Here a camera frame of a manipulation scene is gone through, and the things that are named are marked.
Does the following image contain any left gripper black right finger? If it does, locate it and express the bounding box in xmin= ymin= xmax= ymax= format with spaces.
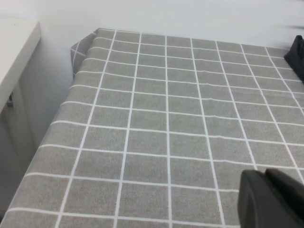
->
xmin=266 ymin=167 xmax=304 ymax=198

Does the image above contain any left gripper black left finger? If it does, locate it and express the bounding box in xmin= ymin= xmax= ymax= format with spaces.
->
xmin=237 ymin=170 xmax=304 ymax=228

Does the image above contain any white desk top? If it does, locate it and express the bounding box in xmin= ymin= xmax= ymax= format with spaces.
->
xmin=0 ymin=21 xmax=41 ymax=112

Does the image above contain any black plastic drip tray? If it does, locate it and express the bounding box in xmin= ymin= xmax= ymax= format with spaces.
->
xmin=284 ymin=35 xmax=304 ymax=84

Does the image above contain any grey checked tablecloth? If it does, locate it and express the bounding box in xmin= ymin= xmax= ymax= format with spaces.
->
xmin=0 ymin=28 xmax=304 ymax=228

